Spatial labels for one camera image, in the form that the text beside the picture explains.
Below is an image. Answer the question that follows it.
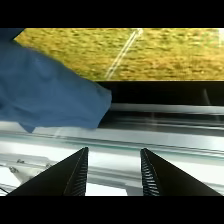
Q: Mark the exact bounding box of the blue shirt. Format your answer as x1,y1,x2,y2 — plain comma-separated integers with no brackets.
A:
0,28,113,134

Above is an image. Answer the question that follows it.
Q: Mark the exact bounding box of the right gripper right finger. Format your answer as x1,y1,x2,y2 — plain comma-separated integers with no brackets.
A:
139,147,223,197

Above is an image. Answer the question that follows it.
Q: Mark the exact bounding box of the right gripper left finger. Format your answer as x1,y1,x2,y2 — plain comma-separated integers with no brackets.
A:
6,146,90,197

